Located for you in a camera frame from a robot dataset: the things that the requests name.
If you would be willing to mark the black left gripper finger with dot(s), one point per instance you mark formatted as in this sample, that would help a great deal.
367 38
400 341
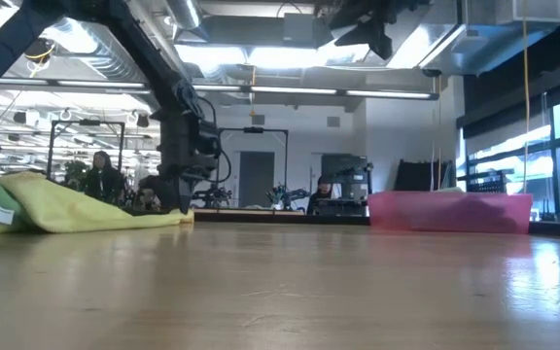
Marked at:
184 192

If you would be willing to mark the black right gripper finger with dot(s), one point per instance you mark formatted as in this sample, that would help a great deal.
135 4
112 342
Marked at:
382 41
362 36

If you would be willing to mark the yellow microfiber towel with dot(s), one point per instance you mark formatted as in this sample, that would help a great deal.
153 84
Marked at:
76 209

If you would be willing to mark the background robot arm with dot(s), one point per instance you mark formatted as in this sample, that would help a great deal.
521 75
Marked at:
287 197
214 197

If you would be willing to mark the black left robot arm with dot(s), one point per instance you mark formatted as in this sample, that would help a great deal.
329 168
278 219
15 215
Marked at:
149 53

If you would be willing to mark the person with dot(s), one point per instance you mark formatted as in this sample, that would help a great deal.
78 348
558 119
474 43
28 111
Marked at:
320 197
150 192
104 180

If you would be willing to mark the grey ceiling box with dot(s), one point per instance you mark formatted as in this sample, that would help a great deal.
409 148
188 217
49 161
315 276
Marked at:
298 29

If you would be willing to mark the grey door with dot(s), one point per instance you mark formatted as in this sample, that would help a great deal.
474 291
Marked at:
256 175

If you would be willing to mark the background wooden table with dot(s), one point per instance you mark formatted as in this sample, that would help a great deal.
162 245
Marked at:
260 212

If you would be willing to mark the long ceiling light bar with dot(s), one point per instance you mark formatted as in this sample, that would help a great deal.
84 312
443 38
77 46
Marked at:
294 90

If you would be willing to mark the potted plant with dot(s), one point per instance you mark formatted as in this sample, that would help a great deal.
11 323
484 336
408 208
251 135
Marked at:
76 172

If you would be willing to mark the dark equipment cabinet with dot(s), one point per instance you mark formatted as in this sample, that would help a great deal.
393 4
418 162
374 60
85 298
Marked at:
350 167

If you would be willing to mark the black panel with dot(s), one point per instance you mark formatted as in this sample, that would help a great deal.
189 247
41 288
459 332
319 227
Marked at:
421 176

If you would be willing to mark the pink plastic bin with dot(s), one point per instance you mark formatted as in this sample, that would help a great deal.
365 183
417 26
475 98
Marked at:
450 214

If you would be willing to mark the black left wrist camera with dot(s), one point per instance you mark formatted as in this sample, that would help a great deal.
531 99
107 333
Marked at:
209 138

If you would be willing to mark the black rig frame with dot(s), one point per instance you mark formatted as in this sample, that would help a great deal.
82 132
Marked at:
85 122
253 129

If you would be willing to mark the black aluminium table frame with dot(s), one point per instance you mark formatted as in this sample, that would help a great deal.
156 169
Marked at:
280 219

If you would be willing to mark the silver ventilation duct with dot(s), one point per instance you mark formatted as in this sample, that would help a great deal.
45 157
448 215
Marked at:
185 12

